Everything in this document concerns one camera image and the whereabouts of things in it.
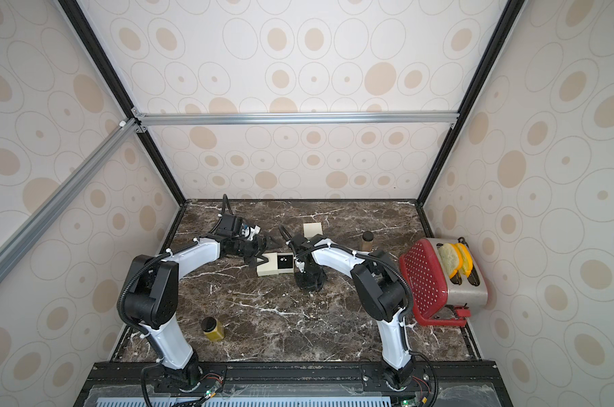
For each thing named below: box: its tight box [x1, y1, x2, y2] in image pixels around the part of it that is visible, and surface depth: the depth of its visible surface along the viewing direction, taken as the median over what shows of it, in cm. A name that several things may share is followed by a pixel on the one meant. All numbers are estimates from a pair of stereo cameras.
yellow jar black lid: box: [200, 316, 225, 342], surface depth 77 cm
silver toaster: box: [425, 237, 489, 310], surface depth 77 cm
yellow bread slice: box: [455, 242, 475, 279], surface depth 78 cm
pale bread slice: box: [437, 242, 464, 279], surface depth 79 cm
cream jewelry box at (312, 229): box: [302, 222, 324, 238], surface depth 109 cm
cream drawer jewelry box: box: [256, 251, 295, 277], surface depth 97 cm
